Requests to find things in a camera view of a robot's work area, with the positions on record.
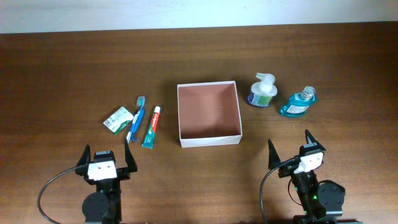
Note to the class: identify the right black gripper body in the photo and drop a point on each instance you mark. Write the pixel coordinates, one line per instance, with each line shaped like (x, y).
(286, 170)

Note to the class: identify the white cardboard box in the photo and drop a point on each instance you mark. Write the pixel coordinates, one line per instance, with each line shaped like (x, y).
(208, 114)

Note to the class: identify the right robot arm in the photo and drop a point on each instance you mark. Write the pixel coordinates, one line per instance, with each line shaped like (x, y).
(321, 200)

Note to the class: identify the green white floss packet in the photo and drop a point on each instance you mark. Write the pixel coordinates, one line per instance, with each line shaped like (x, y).
(118, 120)

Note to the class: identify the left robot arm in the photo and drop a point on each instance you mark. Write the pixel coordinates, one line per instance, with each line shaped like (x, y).
(104, 205)

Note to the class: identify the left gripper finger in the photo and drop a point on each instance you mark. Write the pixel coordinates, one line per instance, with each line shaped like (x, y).
(130, 161)
(85, 157)

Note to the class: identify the Colgate toothpaste tube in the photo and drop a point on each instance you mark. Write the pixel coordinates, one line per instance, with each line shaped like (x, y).
(150, 136)

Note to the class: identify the teal mouthwash bottle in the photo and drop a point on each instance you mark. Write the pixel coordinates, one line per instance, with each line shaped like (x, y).
(298, 103)

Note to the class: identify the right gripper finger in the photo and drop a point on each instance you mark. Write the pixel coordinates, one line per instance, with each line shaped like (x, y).
(311, 141)
(274, 159)

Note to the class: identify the blue white toothbrush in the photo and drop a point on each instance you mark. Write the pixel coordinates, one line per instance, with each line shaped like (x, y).
(137, 119)

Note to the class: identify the clear hand soap pump bottle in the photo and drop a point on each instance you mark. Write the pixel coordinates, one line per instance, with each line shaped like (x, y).
(262, 92)

